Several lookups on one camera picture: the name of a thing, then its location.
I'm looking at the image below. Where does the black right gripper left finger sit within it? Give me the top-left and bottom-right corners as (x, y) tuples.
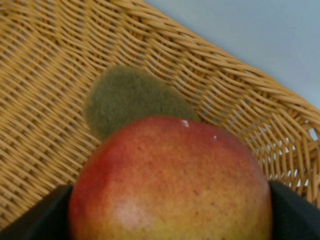
(0, 185), (73, 240)

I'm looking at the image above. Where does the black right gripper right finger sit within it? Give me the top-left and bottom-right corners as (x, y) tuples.
(269, 180), (320, 240)

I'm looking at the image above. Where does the orange wicker basket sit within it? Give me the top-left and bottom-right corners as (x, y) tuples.
(0, 0), (320, 229)

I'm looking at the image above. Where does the brown kiwi fruit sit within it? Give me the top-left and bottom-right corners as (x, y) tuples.
(82, 65), (200, 141)

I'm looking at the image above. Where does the red pomegranate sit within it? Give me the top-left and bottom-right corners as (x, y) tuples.
(68, 116), (273, 240)

